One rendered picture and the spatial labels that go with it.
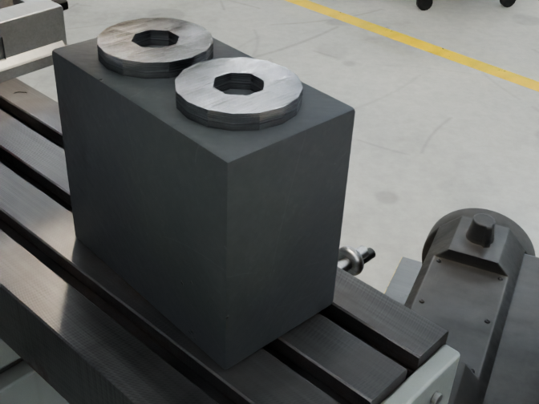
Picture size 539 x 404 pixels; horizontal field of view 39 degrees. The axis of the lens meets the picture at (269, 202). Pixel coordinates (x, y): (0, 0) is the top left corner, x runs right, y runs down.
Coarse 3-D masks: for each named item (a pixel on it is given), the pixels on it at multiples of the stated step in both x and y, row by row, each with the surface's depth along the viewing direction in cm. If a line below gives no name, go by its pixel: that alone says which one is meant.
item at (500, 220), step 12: (444, 216) 140; (456, 216) 137; (468, 216) 136; (492, 216) 135; (504, 216) 136; (432, 228) 141; (516, 228) 135; (432, 240) 140; (528, 240) 135; (528, 252) 134
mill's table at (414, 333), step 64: (0, 128) 87; (0, 192) 76; (64, 192) 78; (0, 256) 68; (64, 256) 69; (0, 320) 69; (64, 320) 62; (128, 320) 66; (320, 320) 63; (384, 320) 63; (64, 384) 64; (128, 384) 57; (192, 384) 57; (256, 384) 57; (320, 384) 60; (384, 384) 58; (448, 384) 63
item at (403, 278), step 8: (400, 264) 155; (408, 264) 155; (416, 264) 155; (400, 272) 153; (408, 272) 153; (416, 272) 153; (392, 280) 150; (400, 280) 151; (408, 280) 151; (392, 288) 148; (400, 288) 149; (408, 288) 149; (392, 296) 147; (400, 296) 147
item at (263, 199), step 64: (64, 64) 59; (128, 64) 56; (192, 64) 57; (256, 64) 56; (64, 128) 64; (128, 128) 55; (192, 128) 51; (256, 128) 51; (320, 128) 52; (128, 192) 59; (192, 192) 52; (256, 192) 51; (320, 192) 56; (128, 256) 63; (192, 256) 55; (256, 256) 54; (320, 256) 60; (192, 320) 59; (256, 320) 58
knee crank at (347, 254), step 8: (344, 248) 136; (352, 248) 135; (360, 248) 138; (368, 248) 141; (344, 256) 136; (352, 256) 135; (360, 256) 135; (368, 256) 140; (344, 264) 134; (352, 264) 135; (360, 264) 135; (352, 272) 136; (360, 272) 136
